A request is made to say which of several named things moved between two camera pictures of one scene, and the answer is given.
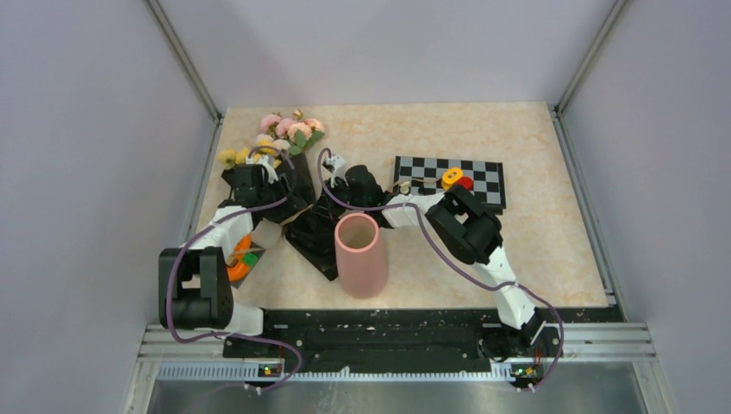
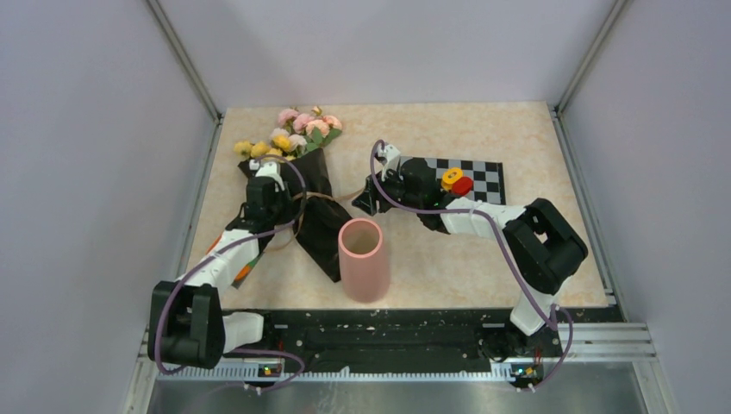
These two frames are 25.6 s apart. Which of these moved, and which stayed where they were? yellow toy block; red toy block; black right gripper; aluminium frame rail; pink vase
Moved: black right gripper
Stayed: aluminium frame rail; red toy block; yellow toy block; pink vase
